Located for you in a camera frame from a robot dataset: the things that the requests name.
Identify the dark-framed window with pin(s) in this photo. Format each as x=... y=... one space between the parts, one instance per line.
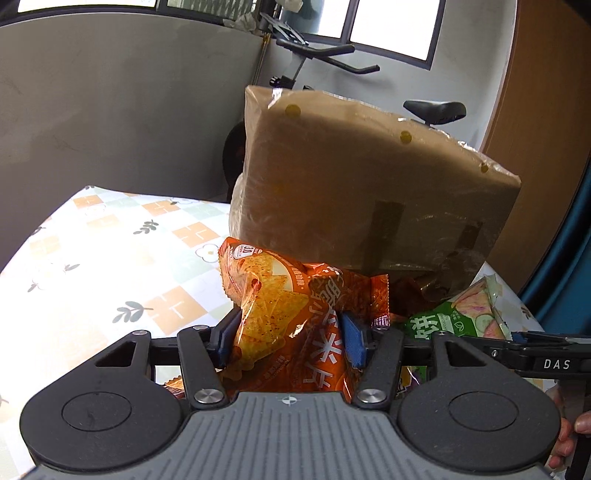
x=392 y=27

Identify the plastic-wrapped cardboard box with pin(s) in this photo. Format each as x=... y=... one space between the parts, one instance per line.
x=360 y=184

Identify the green crisp bag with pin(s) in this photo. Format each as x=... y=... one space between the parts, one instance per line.
x=443 y=318

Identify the person's right hand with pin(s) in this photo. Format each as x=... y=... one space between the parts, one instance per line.
x=561 y=443

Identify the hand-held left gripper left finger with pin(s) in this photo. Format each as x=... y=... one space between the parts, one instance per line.
x=225 y=339

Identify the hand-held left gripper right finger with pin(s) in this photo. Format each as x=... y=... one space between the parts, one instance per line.
x=353 y=341

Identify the black exercise bike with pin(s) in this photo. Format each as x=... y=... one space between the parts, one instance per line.
x=434 y=110

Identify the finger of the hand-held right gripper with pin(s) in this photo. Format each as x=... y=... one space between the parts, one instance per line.
x=480 y=345
x=545 y=338

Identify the small orange snack packet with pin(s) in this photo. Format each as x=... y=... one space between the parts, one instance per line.
x=173 y=386

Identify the orange tortilla chip bag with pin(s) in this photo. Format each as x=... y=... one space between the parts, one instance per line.
x=277 y=295

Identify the wooden door panel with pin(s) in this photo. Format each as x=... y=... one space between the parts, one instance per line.
x=545 y=115

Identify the purple snack packet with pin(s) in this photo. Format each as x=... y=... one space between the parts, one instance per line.
x=412 y=381

